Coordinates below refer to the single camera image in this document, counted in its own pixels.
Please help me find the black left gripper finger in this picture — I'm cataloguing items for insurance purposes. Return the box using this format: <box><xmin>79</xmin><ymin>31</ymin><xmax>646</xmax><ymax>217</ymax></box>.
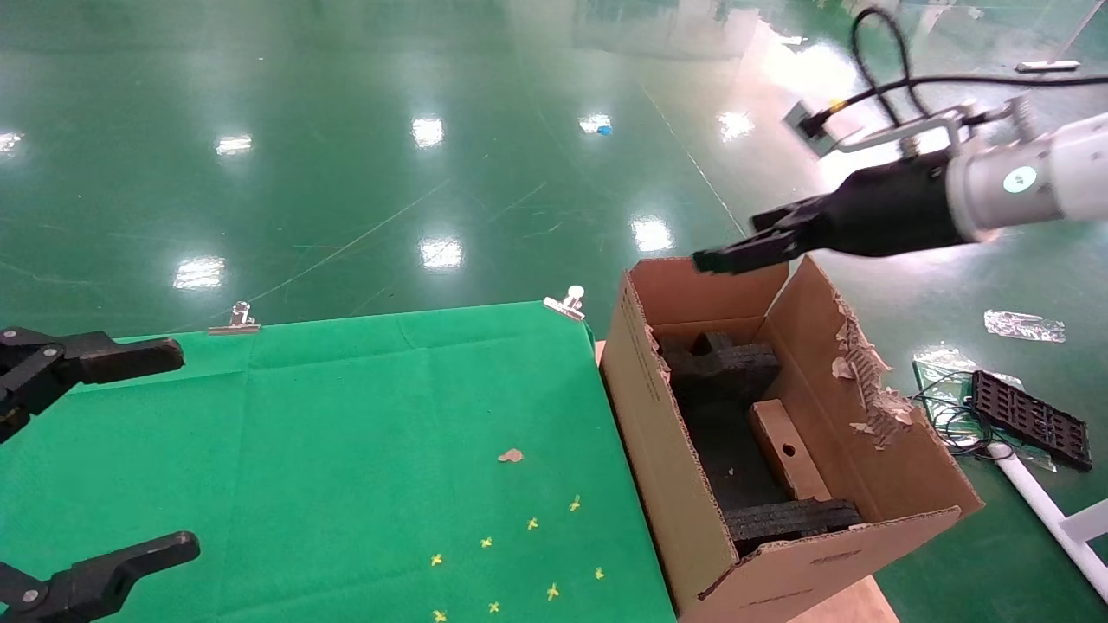
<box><xmin>0</xmin><ymin>326</ymin><xmax>186</xmax><ymax>445</ymax></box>
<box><xmin>0</xmin><ymin>531</ymin><xmax>202</xmax><ymax>623</ymax></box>

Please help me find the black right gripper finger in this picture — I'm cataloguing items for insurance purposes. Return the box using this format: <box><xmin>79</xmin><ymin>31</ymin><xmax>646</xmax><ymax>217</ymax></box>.
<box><xmin>748</xmin><ymin>194</ymin><xmax>834</xmax><ymax>234</ymax></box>
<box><xmin>692</xmin><ymin>224</ymin><xmax>825</xmax><ymax>277</ymax></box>

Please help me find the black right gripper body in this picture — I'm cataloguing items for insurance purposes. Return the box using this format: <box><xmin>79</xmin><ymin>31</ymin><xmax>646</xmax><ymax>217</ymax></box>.
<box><xmin>812</xmin><ymin>147</ymin><xmax>968</xmax><ymax>260</ymax></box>

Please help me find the small brown cardboard box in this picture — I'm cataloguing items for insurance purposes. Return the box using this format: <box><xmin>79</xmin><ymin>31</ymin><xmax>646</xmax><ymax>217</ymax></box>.
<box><xmin>748</xmin><ymin>397</ymin><xmax>834</xmax><ymax>504</ymax></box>

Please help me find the large open cardboard carton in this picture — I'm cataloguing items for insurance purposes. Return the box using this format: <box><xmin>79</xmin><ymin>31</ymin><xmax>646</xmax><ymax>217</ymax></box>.
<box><xmin>599</xmin><ymin>255</ymin><xmax>984</xmax><ymax>623</ymax></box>

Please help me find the black foam insert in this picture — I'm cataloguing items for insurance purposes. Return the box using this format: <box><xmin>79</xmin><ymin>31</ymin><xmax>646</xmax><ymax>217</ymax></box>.
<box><xmin>649</xmin><ymin>331</ymin><xmax>863</xmax><ymax>556</ymax></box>

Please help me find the silver metal clip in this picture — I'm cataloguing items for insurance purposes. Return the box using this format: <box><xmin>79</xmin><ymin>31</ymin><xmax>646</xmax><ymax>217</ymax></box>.
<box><xmin>542</xmin><ymin>284</ymin><xmax>587</xmax><ymax>323</ymax></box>
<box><xmin>207</xmin><ymin>301</ymin><xmax>261</xmax><ymax>337</ymax></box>

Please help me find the flat clear plastic bag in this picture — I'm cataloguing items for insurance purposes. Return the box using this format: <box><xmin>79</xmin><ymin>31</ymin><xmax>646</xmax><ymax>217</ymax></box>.
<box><xmin>911</xmin><ymin>345</ymin><xmax>1059</xmax><ymax>473</ymax></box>

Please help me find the crumpled clear plastic bag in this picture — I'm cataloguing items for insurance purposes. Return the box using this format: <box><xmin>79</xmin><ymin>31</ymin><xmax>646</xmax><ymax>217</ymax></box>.
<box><xmin>983</xmin><ymin>309</ymin><xmax>1066</xmax><ymax>344</ymax></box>

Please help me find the green table cloth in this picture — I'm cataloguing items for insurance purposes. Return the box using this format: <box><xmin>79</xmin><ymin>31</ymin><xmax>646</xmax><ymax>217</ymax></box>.
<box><xmin>0</xmin><ymin>299</ymin><xmax>677</xmax><ymax>623</ymax></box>

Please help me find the black plastic grid tray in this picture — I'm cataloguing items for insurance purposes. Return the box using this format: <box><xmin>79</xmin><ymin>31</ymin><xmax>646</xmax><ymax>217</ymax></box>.
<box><xmin>967</xmin><ymin>369</ymin><xmax>1092</xmax><ymax>473</ymax></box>

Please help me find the grey metal camera bracket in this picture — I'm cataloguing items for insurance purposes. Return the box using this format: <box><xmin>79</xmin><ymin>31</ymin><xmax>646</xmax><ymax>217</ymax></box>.
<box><xmin>818</xmin><ymin>104</ymin><xmax>967</xmax><ymax>162</ymax></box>

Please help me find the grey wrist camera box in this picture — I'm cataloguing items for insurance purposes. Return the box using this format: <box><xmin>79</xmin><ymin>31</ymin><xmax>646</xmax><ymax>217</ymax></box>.
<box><xmin>783</xmin><ymin>99</ymin><xmax>837</xmax><ymax>159</ymax></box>

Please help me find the thin black cable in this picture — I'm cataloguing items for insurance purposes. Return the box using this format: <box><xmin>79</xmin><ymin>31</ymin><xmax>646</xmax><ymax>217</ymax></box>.
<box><xmin>814</xmin><ymin>73</ymin><xmax>1108</xmax><ymax>132</ymax></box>

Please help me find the thick black braided cable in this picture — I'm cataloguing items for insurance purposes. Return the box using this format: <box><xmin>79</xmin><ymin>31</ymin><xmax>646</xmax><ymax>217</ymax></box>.
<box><xmin>849</xmin><ymin>6</ymin><xmax>932</xmax><ymax>123</ymax></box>

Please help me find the thin black wire bundle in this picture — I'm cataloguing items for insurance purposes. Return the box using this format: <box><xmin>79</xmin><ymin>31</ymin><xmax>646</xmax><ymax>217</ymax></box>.
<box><xmin>909</xmin><ymin>368</ymin><xmax>998</xmax><ymax>460</ymax></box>

